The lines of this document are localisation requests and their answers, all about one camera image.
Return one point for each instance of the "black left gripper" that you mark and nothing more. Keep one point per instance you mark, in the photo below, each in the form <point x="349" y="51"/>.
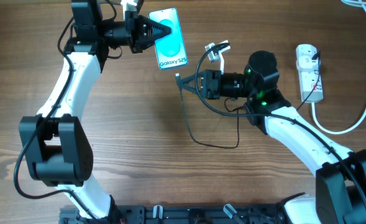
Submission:
<point x="136" y="28"/>

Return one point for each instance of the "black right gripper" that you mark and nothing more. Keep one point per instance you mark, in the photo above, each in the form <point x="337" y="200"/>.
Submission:
<point x="207" y="75"/>

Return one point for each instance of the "teal screen Galaxy smartphone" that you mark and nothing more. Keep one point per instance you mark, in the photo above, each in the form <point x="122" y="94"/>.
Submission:
<point x="170" y="49"/>

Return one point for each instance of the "white power strip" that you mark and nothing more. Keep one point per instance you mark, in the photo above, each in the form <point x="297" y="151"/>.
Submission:
<point x="311" y="88"/>

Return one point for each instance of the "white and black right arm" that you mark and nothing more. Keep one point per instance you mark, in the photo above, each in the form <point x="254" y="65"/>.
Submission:
<point x="339" y="172"/>

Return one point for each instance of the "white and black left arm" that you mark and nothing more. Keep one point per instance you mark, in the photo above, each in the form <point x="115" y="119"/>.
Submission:
<point x="54" y="144"/>

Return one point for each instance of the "white USB charger plug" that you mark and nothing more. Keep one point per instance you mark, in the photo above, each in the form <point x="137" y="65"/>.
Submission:
<point x="306" y="63"/>

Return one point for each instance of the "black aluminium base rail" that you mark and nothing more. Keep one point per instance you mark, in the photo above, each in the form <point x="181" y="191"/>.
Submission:
<point x="139" y="214"/>

